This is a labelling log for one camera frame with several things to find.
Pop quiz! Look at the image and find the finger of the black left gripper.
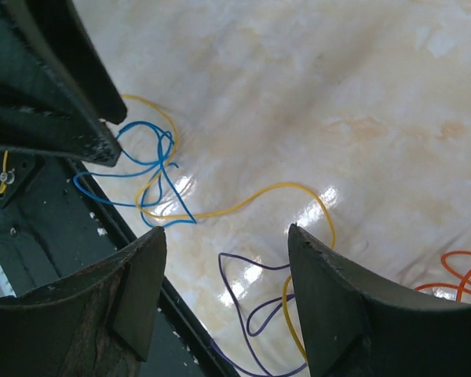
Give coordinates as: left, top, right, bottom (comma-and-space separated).
0, 1, 122, 167
27, 0, 127, 124

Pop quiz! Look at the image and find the blue wire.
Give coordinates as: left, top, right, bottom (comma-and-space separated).
72, 120, 198, 229

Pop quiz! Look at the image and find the long yellow wire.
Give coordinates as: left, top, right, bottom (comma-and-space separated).
0, 93, 337, 362

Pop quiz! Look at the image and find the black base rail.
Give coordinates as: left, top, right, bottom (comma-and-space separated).
0, 153, 235, 376

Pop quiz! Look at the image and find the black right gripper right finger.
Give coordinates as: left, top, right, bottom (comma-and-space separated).
287, 225, 471, 376

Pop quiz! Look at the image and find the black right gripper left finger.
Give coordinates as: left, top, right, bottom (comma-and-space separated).
0, 227, 166, 376

